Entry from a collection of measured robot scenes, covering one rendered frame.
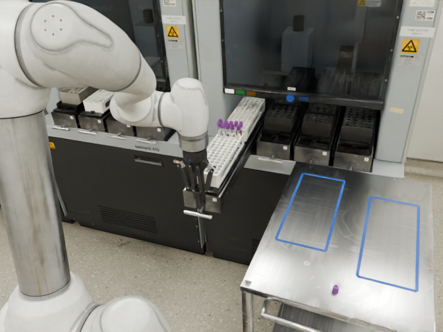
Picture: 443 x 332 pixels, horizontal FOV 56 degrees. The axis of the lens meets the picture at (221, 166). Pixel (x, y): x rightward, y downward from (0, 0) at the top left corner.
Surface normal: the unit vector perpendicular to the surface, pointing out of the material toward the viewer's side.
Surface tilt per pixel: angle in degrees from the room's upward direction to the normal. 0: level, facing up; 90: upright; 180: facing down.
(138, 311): 5
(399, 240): 0
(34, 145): 86
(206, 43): 90
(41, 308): 38
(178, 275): 0
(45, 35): 50
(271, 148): 90
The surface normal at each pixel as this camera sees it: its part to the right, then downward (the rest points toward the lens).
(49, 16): -0.05, -0.03
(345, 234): -0.05, -0.83
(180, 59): -0.34, 0.55
